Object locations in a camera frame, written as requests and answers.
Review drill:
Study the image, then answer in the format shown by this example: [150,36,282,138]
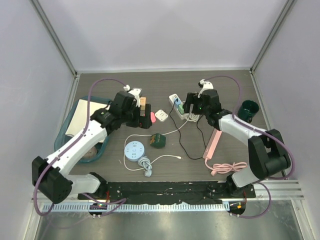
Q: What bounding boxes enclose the pink square plug adapter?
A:
[150,112,157,124]

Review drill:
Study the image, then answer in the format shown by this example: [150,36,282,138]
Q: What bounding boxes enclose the white square plug adapter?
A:
[154,109,169,122]

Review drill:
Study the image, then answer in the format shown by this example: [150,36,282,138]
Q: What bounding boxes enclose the dark green cube socket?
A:
[149,133,166,149]

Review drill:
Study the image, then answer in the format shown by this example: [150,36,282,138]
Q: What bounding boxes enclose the round blue power socket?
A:
[123,141,152,178]

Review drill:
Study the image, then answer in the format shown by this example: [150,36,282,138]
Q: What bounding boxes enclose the white power strip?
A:
[168,93,189,120]

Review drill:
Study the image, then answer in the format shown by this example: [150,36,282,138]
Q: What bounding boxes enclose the pink power strip with cable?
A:
[202,129,248,176]

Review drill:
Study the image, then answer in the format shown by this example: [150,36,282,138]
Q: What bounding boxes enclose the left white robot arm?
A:
[31,88,152,204]

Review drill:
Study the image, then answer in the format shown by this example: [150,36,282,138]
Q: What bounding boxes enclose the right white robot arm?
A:
[183,89,294,198]

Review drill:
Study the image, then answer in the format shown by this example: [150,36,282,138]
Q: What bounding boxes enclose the green plug adapter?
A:
[178,104,185,115]

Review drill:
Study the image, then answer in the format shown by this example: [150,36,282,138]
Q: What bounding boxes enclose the blue plug adapter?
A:
[173,98,181,108]

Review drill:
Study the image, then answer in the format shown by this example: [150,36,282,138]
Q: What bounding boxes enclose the dark green mug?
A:
[237,100,260,124]

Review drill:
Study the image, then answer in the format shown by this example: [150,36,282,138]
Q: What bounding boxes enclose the teal plastic bin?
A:
[54,95,111,165]

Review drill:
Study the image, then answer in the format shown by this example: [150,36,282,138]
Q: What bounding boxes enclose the thin black cable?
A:
[169,102,210,160]

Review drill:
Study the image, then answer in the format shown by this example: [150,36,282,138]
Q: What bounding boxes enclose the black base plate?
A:
[89,181,256,205]

